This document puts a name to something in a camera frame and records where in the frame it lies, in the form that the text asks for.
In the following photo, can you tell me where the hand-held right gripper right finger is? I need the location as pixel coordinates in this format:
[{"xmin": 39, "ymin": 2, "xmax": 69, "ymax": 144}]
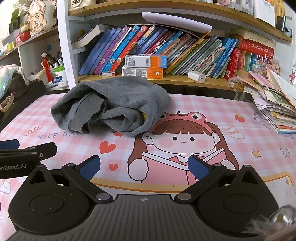
[{"xmin": 174, "ymin": 155, "xmax": 264, "ymax": 205}]

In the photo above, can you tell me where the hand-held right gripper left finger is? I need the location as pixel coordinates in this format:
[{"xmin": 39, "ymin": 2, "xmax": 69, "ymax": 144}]
[{"xmin": 27, "ymin": 155, "xmax": 114, "ymax": 205}]

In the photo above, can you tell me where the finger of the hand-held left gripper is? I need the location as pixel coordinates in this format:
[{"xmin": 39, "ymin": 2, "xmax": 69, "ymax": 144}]
[
  {"xmin": 25, "ymin": 142, "xmax": 57, "ymax": 161},
  {"xmin": 0, "ymin": 139, "xmax": 19, "ymax": 152}
]

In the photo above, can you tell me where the grey sweatshirt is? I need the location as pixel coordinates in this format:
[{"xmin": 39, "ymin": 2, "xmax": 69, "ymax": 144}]
[{"xmin": 50, "ymin": 77, "xmax": 172, "ymax": 137}]

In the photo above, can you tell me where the beige wristwatch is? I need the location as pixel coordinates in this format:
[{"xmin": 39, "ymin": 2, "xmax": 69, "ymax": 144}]
[{"xmin": 0, "ymin": 95, "xmax": 15, "ymax": 113}]

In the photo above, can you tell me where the black bag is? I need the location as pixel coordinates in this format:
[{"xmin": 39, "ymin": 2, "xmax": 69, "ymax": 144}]
[{"xmin": 0, "ymin": 80, "xmax": 48, "ymax": 132}]

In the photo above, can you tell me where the pink cartoon desk mat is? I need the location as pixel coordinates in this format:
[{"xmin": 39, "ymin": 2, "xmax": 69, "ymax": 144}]
[{"xmin": 0, "ymin": 93, "xmax": 296, "ymax": 223}]

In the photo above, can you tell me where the white jar green lid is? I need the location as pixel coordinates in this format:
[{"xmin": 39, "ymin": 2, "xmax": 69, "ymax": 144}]
[{"xmin": 54, "ymin": 66, "xmax": 68, "ymax": 88}]

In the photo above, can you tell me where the white plastic bag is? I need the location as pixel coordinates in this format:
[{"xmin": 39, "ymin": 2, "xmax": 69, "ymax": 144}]
[{"xmin": 25, "ymin": 68, "xmax": 48, "ymax": 84}]

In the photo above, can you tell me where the grey fluffy sleeve cuff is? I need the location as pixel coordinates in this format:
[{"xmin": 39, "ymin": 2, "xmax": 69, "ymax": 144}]
[{"xmin": 245, "ymin": 204, "xmax": 296, "ymax": 241}]

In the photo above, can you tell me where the wooden bookshelf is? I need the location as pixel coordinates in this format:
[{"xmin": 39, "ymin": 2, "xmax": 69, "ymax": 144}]
[{"xmin": 68, "ymin": 0, "xmax": 293, "ymax": 93}]

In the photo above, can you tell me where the bunch of pens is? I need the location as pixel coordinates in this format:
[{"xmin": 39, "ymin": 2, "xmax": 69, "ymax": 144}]
[{"xmin": 47, "ymin": 50, "xmax": 65, "ymax": 69}]

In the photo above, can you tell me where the white charger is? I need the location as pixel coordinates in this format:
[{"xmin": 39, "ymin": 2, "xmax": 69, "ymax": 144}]
[{"xmin": 188, "ymin": 71, "xmax": 206, "ymax": 83}]

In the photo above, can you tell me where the pile of booklets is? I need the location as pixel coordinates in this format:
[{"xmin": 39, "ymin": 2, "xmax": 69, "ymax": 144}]
[{"xmin": 238, "ymin": 68, "xmax": 296, "ymax": 134}]

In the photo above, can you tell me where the white orange carton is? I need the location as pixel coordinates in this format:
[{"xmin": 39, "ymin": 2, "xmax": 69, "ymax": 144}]
[
  {"xmin": 122, "ymin": 67, "xmax": 164, "ymax": 78},
  {"xmin": 124, "ymin": 54, "xmax": 167, "ymax": 69}
]

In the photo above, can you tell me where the white shelf unit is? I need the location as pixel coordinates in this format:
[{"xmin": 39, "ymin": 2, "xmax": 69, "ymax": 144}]
[{"xmin": 0, "ymin": 0, "xmax": 79, "ymax": 91}]

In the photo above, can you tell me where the thick white book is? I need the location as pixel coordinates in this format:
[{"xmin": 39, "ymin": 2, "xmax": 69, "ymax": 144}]
[{"xmin": 71, "ymin": 23, "xmax": 109, "ymax": 49}]

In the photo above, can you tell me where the row of colourful books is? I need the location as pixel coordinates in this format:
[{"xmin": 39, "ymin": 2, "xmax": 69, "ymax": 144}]
[{"xmin": 78, "ymin": 25, "xmax": 259, "ymax": 80}]

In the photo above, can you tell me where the cartoon figure decoration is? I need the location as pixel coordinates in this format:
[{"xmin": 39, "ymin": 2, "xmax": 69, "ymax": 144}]
[{"xmin": 26, "ymin": 0, "xmax": 57, "ymax": 35}]

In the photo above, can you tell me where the thick red book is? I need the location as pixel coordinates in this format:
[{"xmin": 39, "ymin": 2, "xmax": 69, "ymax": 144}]
[{"xmin": 238, "ymin": 37, "xmax": 275, "ymax": 56}]

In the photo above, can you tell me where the white flat board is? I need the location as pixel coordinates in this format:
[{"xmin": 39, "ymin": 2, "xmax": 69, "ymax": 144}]
[{"xmin": 142, "ymin": 11, "xmax": 213, "ymax": 33}]

